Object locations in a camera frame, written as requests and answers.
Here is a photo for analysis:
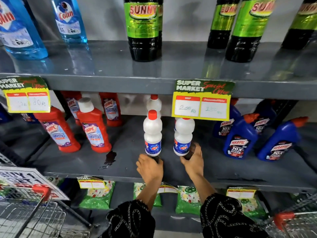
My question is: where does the person's right forearm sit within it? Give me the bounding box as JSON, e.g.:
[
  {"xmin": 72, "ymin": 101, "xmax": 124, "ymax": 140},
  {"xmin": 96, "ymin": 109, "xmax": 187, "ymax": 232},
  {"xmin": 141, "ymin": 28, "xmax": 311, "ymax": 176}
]
[{"xmin": 190, "ymin": 174, "xmax": 270, "ymax": 238}]

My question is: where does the white offer sign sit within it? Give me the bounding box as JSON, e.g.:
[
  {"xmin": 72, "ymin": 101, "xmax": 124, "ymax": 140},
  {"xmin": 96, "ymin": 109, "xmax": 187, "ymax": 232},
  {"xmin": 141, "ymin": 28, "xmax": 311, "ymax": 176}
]
[{"xmin": 0, "ymin": 166, "xmax": 70, "ymax": 201}]

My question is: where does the person's right hand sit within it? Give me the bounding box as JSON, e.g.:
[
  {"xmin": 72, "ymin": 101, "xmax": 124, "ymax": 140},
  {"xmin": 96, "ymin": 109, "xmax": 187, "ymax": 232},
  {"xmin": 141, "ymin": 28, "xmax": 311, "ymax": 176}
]
[{"xmin": 180, "ymin": 142, "xmax": 204, "ymax": 181}]

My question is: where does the blue glass cleaner bottle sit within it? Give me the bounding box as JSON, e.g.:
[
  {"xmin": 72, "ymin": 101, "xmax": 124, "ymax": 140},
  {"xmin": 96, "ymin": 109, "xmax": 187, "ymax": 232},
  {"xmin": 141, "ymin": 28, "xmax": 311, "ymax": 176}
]
[
  {"xmin": 0, "ymin": 0, "xmax": 49, "ymax": 60},
  {"xmin": 51, "ymin": 0, "xmax": 88, "ymax": 44}
]

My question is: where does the yellow and green price tag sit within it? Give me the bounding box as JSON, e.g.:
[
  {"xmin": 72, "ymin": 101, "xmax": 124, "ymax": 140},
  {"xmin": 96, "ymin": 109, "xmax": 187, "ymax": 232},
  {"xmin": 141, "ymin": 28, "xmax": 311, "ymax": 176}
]
[
  {"xmin": 158, "ymin": 182, "xmax": 178, "ymax": 194},
  {"xmin": 0, "ymin": 76, "xmax": 51, "ymax": 114},
  {"xmin": 171, "ymin": 79, "xmax": 235, "ymax": 121},
  {"xmin": 76, "ymin": 176, "xmax": 106, "ymax": 189},
  {"xmin": 226, "ymin": 187, "xmax": 257, "ymax": 199}
]

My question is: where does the black bottle with green label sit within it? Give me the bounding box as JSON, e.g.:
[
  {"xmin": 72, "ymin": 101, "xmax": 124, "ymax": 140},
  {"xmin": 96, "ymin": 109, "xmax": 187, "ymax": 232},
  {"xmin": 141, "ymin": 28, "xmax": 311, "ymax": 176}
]
[
  {"xmin": 207, "ymin": 0, "xmax": 241, "ymax": 49},
  {"xmin": 281, "ymin": 0, "xmax": 317, "ymax": 50},
  {"xmin": 158, "ymin": 0, "xmax": 164, "ymax": 57},
  {"xmin": 123, "ymin": 0, "xmax": 160, "ymax": 62},
  {"xmin": 225, "ymin": 0, "xmax": 278, "ymax": 63}
]

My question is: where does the white bottle with red cap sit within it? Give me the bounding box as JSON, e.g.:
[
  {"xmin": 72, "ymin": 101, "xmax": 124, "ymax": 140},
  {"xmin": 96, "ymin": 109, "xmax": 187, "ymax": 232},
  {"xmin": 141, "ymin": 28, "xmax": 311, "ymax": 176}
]
[
  {"xmin": 173, "ymin": 118, "xmax": 195, "ymax": 157},
  {"xmin": 143, "ymin": 110, "xmax": 163, "ymax": 157},
  {"xmin": 146, "ymin": 94, "xmax": 162, "ymax": 117}
]

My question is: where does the green flower print packet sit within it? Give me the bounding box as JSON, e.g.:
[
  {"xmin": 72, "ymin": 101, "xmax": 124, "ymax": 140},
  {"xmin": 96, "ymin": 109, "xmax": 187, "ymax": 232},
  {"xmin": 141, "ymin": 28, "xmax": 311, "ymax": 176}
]
[
  {"xmin": 175, "ymin": 186, "xmax": 202, "ymax": 216},
  {"xmin": 240, "ymin": 198, "xmax": 268, "ymax": 220},
  {"xmin": 79, "ymin": 180, "xmax": 116, "ymax": 210},
  {"xmin": 46, "ymin": 176, "xmax": 65, "ymax": 187},
  {"xmin": 133, "ymin": 182, "xmax": 163, "ymax": 207}
]

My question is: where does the grey metal shelf board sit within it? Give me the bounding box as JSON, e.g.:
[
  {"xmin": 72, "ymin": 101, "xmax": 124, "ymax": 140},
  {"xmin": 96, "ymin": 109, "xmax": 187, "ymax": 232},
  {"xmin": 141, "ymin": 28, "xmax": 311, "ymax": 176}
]
[
  {"xmin": 27, "ymin": 114, "xmax": 317, "ymax": 194},
  {"xmin": 0, "ymin": 41, "xmax": 317, "ymax": 100},
  {"xmin": 59, "ymin": 181, "xmax": 298, "ymax": 233}
]

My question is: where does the wire shopping cart red handle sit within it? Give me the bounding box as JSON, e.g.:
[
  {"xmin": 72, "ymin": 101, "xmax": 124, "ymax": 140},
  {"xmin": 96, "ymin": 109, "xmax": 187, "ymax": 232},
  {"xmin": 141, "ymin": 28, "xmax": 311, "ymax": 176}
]
[
  {"xmin": 258, "ymin": 193, "xmax": 317, "ymax": 238},
  {"xmin": 0, "ymin": 184, "xmax": 99, "ymax": 238}
]

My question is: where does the blue toilet cleaner bottle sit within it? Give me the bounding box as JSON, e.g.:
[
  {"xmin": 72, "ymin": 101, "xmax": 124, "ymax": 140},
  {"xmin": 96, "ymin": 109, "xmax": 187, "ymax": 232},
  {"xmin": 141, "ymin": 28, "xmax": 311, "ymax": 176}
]
[
  {"xmin": 223, "ymin": 113, "xmax": 260, "ymax": 159},
  {"xmin": 213, "ymin": 98, "xmax": 242, "ymax": 139},
  {"xmin": 252, "ymin": 99, "xmax": 278, "ymax": 136},
  {"xmin": 0, "ymin": 103, "xmax": 13, "ymax": 124},
  {"xmin": 257, "ymin": 117, "xmax": 309, "ymax": 161},
  {"xmin": 20, "ymin": 113, "xmax": 38, "ymax": 123}
]

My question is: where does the person's left hand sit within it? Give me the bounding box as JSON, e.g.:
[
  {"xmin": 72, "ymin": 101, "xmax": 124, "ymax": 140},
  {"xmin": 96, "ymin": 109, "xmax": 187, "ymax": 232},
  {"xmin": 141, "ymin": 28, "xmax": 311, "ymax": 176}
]
[{"xmin": 136, "ymin": 154, "xmax": 164, "ymax": 184}]

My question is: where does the black shelf bracket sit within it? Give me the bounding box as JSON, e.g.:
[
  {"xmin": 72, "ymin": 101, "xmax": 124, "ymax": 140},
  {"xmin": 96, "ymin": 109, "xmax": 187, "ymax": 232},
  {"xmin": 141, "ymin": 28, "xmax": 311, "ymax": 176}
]
[
  {"xmin": 53, "ymin": 90, "xmax": 72, "ymax": 120},
  {"xmin": 271, "ymin": 99, "xmax": 299, "ymax": 129}
]

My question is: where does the person's left forearm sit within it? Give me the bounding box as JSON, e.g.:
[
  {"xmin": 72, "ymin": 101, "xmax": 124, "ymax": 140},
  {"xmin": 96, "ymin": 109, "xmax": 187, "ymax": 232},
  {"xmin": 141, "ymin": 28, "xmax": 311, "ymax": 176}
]
[{"xmin": 106, "ymin": 179, "xmax": 162, "ymax": 238}]

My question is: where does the red bathroom cleaner bottle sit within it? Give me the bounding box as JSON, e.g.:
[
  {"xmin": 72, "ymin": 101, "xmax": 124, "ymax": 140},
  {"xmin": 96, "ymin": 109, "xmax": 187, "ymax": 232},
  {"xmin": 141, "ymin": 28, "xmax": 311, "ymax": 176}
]
[
  {"xmin": 76, "ymin": 97, "xmax": 112, "ymax": 154},
  {"xmin": 99, "ymin": 92, "xmax": 123, "ymax": 127},
  {"xmin": 61, "ymin": 91, "xmax": 82, "ymax": 126},
  {"xmin": 33, "ymin": 106, "xmax": 82, "ymax": 153}
]

